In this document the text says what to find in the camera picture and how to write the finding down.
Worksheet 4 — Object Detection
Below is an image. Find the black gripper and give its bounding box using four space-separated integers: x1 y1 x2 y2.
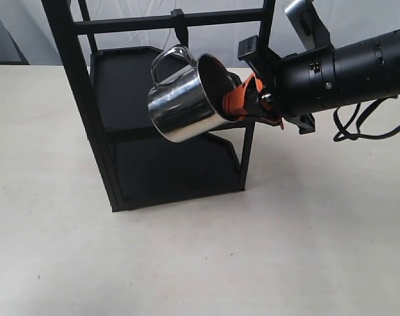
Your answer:
222 36 334 134

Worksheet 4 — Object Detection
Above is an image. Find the stainless steel mug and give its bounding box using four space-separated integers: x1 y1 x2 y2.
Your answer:
148 45 236 143

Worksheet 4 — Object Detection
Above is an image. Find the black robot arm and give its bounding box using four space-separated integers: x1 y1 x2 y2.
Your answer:
222 30 400 134

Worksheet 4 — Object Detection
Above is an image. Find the black plastic hook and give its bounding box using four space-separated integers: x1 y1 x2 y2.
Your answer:
171 9 189 47

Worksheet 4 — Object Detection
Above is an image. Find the black two-tier rack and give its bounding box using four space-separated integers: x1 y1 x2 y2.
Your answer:
42 1 275 212

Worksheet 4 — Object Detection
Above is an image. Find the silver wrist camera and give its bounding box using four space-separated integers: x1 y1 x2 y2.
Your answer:
284 0 333 51

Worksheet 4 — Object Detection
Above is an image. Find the black cable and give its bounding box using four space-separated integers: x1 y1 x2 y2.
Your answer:
332 98 400 143

